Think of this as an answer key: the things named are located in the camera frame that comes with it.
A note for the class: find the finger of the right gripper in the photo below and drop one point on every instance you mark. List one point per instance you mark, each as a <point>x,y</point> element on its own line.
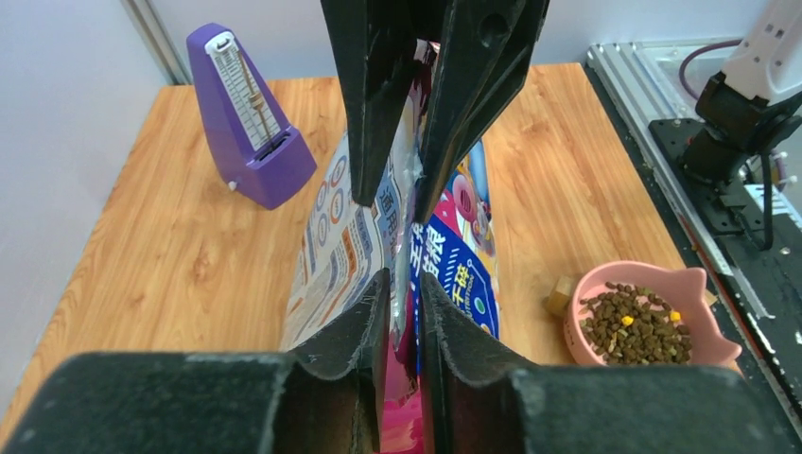
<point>373,46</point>
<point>485,52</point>

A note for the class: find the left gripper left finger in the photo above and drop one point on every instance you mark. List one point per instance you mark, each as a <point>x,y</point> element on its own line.
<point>323,396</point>

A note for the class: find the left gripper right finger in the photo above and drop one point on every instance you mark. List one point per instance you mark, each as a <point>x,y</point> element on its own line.
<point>479,396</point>

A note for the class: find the pink blue pet food bag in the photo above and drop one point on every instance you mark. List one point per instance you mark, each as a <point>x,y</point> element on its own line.
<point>345,243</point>

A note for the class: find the right pink pet bowl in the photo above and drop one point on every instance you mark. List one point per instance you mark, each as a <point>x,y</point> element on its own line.
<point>684,290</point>

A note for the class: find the brown kibble in right bowl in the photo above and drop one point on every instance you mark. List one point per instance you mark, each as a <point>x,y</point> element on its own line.
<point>632,325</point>

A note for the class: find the purple box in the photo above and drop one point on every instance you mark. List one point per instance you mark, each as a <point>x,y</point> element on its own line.
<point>257,151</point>

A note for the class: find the aluminium rail frame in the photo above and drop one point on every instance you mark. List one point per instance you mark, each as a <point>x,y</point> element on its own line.
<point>641,82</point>

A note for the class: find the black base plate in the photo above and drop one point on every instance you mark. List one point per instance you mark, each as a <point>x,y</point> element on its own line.
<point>772,346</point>

